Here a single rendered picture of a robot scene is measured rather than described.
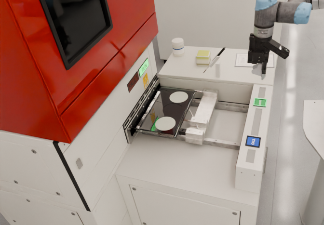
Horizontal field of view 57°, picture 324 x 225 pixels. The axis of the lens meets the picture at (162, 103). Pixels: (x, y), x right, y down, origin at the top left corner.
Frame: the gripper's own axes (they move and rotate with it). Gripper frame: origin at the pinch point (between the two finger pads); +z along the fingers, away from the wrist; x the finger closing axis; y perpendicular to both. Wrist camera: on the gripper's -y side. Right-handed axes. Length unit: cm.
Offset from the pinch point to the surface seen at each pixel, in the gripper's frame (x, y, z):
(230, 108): -8.0, 15.5, 27.0
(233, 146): 19.0, 9.7, 26.8
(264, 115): 8.7, -2.1, 14.7
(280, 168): -45, -16, 111
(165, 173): 40, 36, 29
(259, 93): -7.8, 1.9, 15.1
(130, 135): 27, 57, 22
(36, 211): 66, 94, 44
